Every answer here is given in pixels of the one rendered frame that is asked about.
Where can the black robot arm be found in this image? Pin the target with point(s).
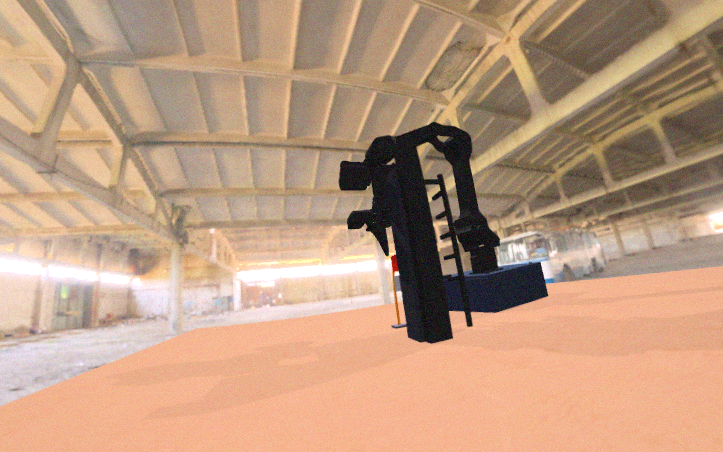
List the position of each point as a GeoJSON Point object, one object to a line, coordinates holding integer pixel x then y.
{"type": "Point", "coordinates": [471, 228]}

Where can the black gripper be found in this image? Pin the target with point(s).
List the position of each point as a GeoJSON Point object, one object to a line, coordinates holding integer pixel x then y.
{"type": "Point", "coordinates": [374, 223]}

